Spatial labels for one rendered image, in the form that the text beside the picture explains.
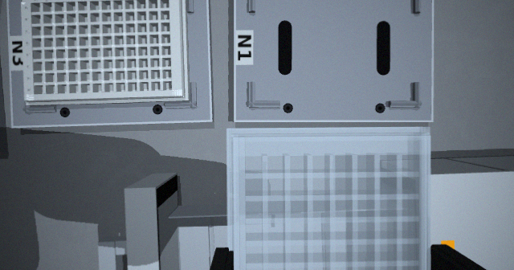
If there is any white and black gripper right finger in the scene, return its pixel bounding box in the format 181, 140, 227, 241
430, 244, 487, 270

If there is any white multi-well plate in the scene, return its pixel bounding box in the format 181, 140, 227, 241
21, 0, 190, 106

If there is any clear multiwell plate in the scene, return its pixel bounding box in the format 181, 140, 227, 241
226, 126, 430, 270

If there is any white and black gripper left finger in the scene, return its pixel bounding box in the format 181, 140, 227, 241
210, 247, 234, 270

